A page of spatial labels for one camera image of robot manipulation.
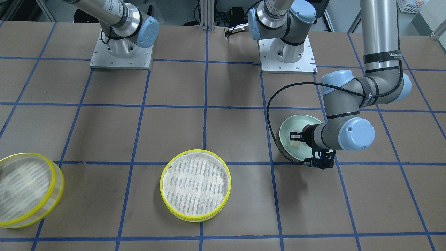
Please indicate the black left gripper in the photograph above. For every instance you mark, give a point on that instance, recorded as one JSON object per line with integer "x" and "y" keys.
{"x": 304, "y": 137}

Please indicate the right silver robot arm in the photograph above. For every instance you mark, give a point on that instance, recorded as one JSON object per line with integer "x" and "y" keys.
{"x": 127, "y": 33}

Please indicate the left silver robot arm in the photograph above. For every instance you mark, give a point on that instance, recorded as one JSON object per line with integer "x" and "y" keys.
{"x": 287, "y": 23}

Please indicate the yellow rimmed bamboo steamer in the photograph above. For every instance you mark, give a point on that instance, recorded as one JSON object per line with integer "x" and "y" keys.
{"x": 195, "y": 185}

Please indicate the pale green round plate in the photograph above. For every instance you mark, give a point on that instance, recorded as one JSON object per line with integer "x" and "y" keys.
{"x": 288, "y": 132}

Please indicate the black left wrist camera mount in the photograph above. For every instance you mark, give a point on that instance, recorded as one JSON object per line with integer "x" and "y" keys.
{"x": 321, "y": 158}

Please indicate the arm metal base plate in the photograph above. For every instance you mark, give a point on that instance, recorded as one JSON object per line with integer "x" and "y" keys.
{"x": 279, "y": 57}
{"x": 120, "y": 54}

